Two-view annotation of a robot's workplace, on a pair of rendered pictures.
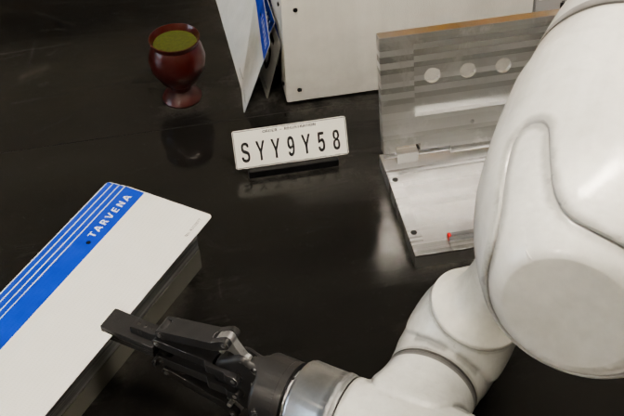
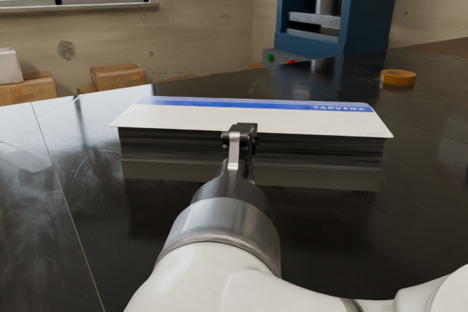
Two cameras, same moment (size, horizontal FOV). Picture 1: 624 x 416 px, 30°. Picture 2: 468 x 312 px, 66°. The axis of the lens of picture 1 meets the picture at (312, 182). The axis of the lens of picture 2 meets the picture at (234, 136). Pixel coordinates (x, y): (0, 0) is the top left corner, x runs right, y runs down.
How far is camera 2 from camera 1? 1.04 m
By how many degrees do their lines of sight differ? 57
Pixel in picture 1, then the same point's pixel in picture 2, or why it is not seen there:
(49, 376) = (185, 122)
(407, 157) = not seen: outside the picture
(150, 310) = (303, 170)
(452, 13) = not seen: outside the picture
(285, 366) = (235, 191)
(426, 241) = not seen: outside the picture
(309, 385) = (208, 209)
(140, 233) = (337, 119)
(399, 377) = (269, 297)
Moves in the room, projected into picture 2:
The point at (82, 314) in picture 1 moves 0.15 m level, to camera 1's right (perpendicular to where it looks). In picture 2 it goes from (246, 118) to (301, 161)
